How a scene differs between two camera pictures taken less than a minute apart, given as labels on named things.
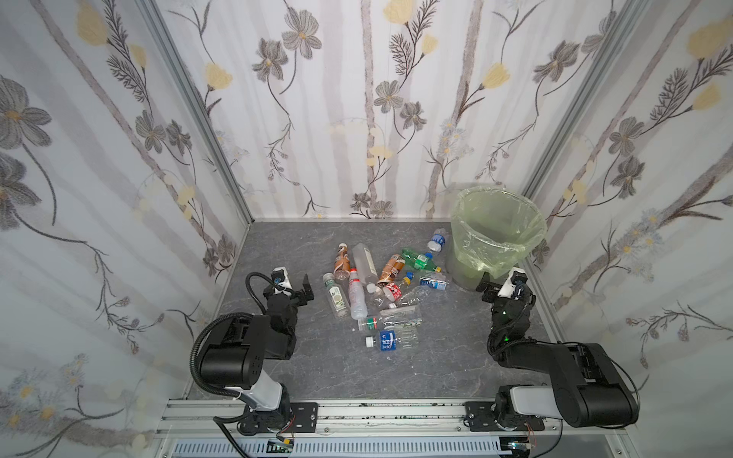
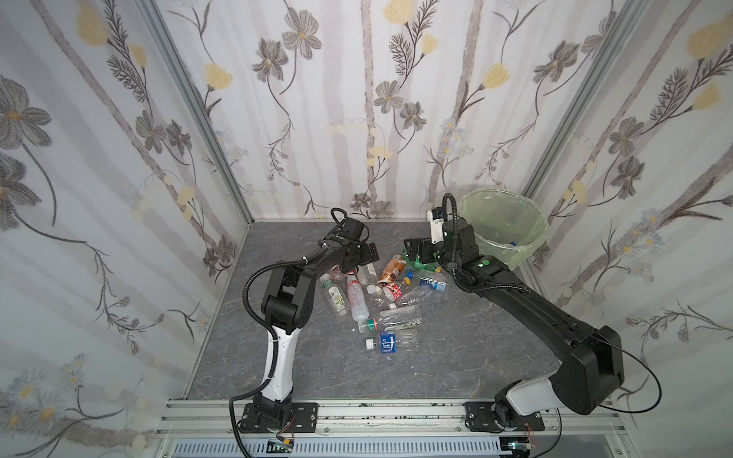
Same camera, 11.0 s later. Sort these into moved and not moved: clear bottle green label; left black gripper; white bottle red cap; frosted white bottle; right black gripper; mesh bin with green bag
Moved: left black gripper; right black gripper
Not moved: clear bottle green label; white bottle red cap; mesh bin with green bag; frosted white bottle
